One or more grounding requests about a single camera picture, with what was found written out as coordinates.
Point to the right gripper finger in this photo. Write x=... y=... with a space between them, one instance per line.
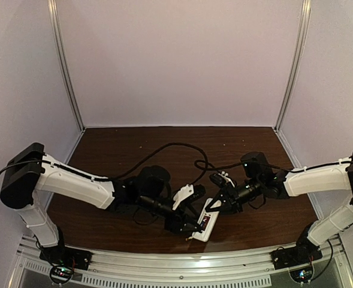
x=220 y=201
x=229 y=210

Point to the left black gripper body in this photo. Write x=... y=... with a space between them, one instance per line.
x=176 y=221

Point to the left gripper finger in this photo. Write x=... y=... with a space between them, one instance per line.
x=191 y=228
x=191 y=211

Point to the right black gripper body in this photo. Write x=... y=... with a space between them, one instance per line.
x=228 y=200

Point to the white remote control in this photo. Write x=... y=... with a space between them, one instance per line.
x=204 y=235

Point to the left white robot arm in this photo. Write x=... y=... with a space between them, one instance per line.
x=33 y=170

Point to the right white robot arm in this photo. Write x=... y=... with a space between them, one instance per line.
x=278 y=183

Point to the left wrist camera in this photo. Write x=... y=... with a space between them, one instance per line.
x=188 y=192

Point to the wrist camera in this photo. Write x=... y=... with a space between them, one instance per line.
x=222 y=179
x=188 y=192

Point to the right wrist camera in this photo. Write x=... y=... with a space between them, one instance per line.
x=222 y=179

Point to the front aluminium rail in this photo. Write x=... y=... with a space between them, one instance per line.
x=244 y=268

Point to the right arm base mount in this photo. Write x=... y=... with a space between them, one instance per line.
x=299 y=262

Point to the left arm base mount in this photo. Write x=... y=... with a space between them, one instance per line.
x=64 y=262

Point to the right aluminium frame post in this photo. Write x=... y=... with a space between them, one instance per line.
x=303 y=27

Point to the aluminium frame post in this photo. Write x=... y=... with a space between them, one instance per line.
x=303 y=27
x=63 y=65

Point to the left aluminium frame post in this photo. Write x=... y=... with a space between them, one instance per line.
x=63 y=65

